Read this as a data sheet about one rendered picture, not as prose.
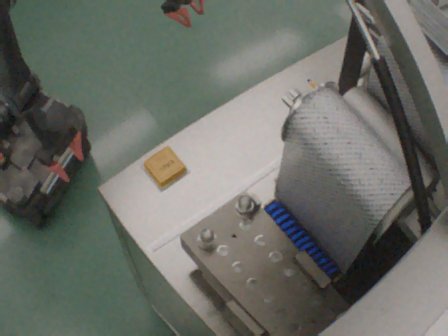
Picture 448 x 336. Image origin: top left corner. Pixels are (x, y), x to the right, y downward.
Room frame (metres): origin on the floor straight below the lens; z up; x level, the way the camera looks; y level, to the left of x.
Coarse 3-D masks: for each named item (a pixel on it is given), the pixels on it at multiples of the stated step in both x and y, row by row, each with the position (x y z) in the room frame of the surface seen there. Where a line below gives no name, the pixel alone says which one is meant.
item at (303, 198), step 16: (288, 160) 0.53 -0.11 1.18; (288, 176) 0.53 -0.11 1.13; (304, 176) 0.50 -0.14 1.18; (288, 192) 0.52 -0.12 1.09; (304, 192) 0.49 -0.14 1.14; (320, 192) 0.47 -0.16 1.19; (288, 208) 0.51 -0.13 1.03; (304, 208) 0.49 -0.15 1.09; (320, 208) 0.46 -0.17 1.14; (336, 208) 0.44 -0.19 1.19; (304, 224) 0.48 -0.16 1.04; (320, 224) 0.45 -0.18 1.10; (336, 224) 0.43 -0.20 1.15; (352, 224) 0.40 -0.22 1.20; (320, 240) 0.44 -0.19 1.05; (336, 240) 0.41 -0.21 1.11; (352, 240) 0.39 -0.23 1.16; (336, 256) 0.40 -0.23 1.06; (352, 256) 0.37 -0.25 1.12
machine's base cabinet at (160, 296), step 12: (120, 228) 0.54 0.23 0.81; (120, 240) 0.56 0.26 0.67; (132, 252) 0.52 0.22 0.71; (132, 264) 0.55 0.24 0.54; (144, 264) 0.48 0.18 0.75; (144, 276) 0.50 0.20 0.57; (156, 276) 0.44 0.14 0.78; (144, 288) 0.54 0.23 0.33; (156, 288) 0.46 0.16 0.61; (168, 288) 0.40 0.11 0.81; (156, 300) 0.48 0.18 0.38; (168, 300) 0.41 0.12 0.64; (180, 300) 0.36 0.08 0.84; (168, 312) 0.44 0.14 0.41; (180, 312) 0.38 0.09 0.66; (168, 324) 0.46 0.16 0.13; (180, 324) 0.39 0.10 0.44; (192, 324) 0.34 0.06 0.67
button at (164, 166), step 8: (160, 152) 0.68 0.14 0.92; (168, 152) 0.69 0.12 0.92; (144, 160) 0.66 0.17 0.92; (152, 160) 0.66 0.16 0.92; (160, 160) 0.66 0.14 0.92; (168, 160) 0.67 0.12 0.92; (176, 160) 0.67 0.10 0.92; (152, 168) 0.64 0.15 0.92; (160, 168) 0.65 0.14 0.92; (168, 168) 0.65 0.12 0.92; (176, 168) 0.65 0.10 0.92; (184, 168) 0.65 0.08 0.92; (152, 176) 0.63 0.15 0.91; (160, 176) 0.63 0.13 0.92; (168, 176) 0.63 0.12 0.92; (176, 176) 0.64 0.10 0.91; (160, 184) 0.61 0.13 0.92
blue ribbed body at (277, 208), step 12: (276, 204) 0.52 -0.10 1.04; (276, 216) 0.50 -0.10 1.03; (288, 216) 0.49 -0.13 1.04; (288, 228) 0.47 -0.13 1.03; (300, 228) 0.47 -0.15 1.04; (300, 240) 0.44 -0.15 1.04; (312, 252) 0.42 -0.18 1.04; (324, 252) 0.42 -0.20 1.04; (324, 264) 0.39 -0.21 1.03; (336, 276) 0.36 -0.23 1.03
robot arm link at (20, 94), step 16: (0, 0) 0.62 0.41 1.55; (0, 16) 0.61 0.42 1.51; (0, 32) 0.60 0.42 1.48; (0, 48) 0.59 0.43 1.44; (16, 48) 0.62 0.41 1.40; (0, 64) 0.60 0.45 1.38; (16, 64) 0.61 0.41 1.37; (0, 80) 0.60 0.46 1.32; (16, 80) 0.59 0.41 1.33; (32, 80) 0.63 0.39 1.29; (16, 96) 0.58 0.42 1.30
